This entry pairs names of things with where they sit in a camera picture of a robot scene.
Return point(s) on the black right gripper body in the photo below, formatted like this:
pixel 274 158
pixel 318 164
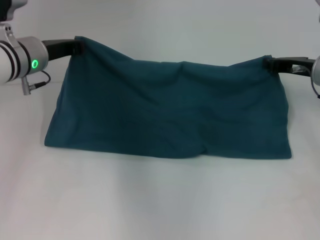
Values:
pixel 295 65

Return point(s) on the teal t-shirt with FREE print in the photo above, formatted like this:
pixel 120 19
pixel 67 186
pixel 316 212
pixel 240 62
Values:
pixel 162 105

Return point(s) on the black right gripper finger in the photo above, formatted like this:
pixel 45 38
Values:
pixel 271 61
pixel 272 68

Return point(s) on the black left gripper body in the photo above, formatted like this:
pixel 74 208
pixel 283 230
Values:
pixel 58 48

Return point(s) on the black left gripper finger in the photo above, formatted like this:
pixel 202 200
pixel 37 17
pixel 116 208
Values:
pixel 78 42
pixel 78 50

